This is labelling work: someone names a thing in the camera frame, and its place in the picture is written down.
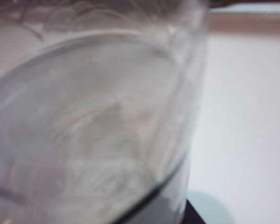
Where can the clear mineral water bottle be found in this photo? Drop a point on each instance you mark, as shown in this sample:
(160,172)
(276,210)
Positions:
(88,112)

